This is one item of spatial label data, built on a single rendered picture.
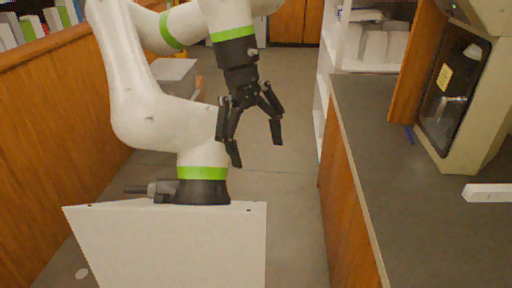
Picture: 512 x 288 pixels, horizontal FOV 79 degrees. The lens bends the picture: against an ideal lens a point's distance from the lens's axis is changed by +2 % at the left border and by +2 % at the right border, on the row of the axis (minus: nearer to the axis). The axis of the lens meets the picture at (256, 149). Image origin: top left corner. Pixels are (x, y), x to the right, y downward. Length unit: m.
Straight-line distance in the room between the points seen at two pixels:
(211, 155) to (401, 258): 0.56
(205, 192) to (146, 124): 0.21
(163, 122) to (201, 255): 0.28
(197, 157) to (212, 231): 0.20
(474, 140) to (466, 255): 0.40
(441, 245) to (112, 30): 1.02
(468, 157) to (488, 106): 0.19
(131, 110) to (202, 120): 0.16
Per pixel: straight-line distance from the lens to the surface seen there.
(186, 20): 0.91
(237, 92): 0.67
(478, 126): 1.21
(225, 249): 0.65
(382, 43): 2.35
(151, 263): 0.73
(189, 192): 0.73
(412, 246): 0.97
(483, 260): 1.03
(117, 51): 0.81
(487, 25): 1.08
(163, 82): 2.83
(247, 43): 0.64
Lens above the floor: 1.62
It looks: 34 degrees down
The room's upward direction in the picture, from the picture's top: straight up
